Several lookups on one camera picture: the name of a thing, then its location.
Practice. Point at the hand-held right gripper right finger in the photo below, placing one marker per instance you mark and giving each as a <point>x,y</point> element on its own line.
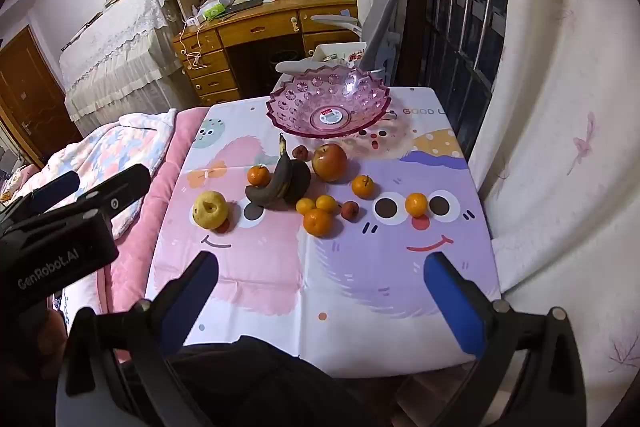
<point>452,307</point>

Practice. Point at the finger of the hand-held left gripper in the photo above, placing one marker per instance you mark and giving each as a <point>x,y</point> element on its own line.
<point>125,189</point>
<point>55,187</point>

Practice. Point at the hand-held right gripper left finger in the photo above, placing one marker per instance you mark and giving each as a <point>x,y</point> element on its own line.
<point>200,279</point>

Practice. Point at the yellow pear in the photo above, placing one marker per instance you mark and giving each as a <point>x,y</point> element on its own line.
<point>210,209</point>

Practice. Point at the orange tangerine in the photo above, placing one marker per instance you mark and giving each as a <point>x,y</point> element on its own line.
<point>258,175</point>
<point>318,223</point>
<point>363,186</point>
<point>416,204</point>

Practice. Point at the small orange kumquat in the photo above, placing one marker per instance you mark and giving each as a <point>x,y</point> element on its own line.
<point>304,206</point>
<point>327,202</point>

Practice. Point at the dark overripe banana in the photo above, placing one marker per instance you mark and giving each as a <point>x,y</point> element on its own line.
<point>280,179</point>

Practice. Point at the dark avocado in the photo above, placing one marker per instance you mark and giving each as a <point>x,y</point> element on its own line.
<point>301,182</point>

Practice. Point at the small red fruit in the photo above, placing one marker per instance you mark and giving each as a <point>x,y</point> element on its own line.
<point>349,210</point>

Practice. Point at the small brown dried fruit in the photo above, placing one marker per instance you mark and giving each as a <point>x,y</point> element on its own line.
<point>300,152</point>

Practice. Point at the red apple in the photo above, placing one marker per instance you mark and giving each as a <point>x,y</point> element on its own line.
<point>330,163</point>

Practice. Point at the pink glass bowl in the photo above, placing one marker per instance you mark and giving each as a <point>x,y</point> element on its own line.
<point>300,99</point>

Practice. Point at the floral quilt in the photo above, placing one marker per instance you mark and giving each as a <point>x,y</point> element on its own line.
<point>100,152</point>

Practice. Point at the pink blanket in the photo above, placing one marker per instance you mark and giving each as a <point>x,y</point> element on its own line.
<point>172,167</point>

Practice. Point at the brown wooden door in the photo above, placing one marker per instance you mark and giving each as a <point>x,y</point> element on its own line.
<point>25,92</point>

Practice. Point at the cartoon printed tablecloth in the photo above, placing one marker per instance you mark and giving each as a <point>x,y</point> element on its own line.
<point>350,287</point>

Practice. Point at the person's dark clothing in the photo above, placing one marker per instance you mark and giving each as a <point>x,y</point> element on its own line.
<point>280,387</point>

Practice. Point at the white lace cover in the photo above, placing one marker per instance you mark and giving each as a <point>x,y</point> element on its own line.
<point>120,47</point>

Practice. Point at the wooden desk with drawers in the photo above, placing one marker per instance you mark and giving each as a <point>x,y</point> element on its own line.
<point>250,29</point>

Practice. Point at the white flower print curtain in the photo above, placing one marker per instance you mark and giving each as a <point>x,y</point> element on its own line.
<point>565,107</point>

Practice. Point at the metal window grille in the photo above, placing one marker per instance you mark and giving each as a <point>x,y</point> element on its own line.
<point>465,7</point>

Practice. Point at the grey office chair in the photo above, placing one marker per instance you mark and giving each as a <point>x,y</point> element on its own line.
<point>390,2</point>

